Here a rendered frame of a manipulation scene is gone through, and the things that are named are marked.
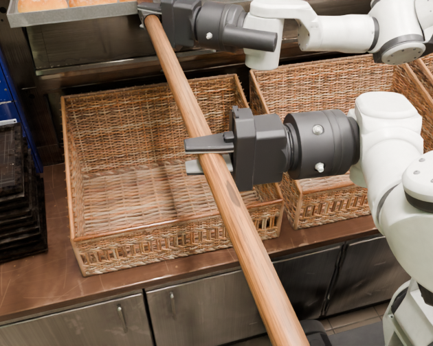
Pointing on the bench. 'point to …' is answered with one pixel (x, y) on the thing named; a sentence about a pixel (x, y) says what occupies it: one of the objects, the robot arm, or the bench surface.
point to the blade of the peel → (122, 8)
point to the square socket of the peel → (145, 12)
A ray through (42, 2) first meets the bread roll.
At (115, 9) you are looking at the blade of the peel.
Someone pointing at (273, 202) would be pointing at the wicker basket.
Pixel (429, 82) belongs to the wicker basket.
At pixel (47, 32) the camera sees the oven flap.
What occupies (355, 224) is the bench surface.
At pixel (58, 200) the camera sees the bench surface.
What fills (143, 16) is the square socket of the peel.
